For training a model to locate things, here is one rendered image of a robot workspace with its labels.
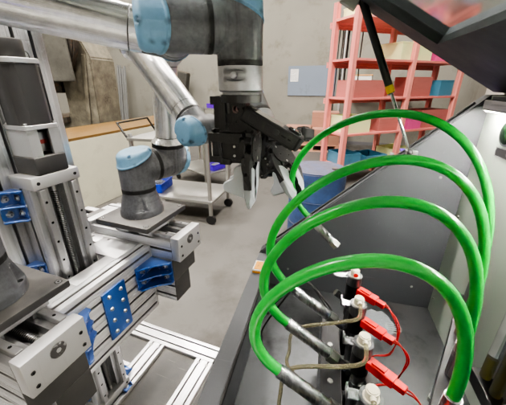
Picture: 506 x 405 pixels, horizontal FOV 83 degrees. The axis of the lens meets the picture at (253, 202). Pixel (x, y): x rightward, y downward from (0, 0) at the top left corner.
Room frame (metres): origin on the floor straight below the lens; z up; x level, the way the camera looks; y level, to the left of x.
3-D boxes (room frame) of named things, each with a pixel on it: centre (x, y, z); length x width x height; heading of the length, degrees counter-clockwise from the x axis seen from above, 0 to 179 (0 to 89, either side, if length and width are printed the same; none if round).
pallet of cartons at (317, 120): (7.07, -1.43, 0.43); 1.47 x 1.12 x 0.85; 69
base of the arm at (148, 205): (0.96, 0.41, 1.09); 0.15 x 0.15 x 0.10
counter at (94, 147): (4.52, 2.05, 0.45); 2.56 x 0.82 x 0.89; 159
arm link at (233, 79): (0.52, 0.02, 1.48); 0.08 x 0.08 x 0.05
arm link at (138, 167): (0.96, 0.40, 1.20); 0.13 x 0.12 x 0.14; 142
